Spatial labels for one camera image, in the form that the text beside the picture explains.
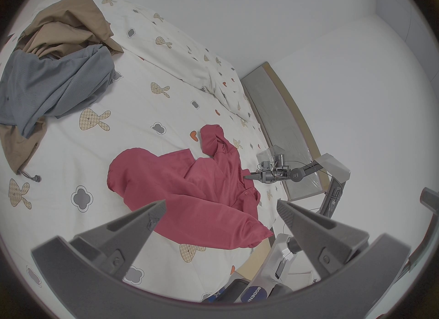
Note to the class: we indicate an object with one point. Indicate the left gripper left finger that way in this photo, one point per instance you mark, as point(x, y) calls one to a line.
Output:
point(113, 242)

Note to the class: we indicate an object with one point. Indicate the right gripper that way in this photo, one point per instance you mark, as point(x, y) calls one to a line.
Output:
point(268, 177)

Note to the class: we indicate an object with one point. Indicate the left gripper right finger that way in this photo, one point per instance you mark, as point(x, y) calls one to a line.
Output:
point(325, 238)

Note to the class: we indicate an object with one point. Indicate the red shirt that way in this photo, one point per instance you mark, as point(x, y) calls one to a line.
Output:
point(192, 187)

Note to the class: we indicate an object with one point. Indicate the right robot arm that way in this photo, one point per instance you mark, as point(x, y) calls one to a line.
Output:
point(334, 166)

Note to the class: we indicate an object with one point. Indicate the bed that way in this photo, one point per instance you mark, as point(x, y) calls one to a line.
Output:
point(154, 104)

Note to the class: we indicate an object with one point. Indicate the white printed quilt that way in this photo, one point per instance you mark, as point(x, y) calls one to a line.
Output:
point(178, 56)

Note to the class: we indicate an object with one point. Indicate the grey garment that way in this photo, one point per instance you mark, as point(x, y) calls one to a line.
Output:
point(51, 84)

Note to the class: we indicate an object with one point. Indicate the brown garment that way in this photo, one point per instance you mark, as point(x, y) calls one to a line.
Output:
point(68, 19)

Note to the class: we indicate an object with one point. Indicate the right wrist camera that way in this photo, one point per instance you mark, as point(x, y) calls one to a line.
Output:
point(266, 165)

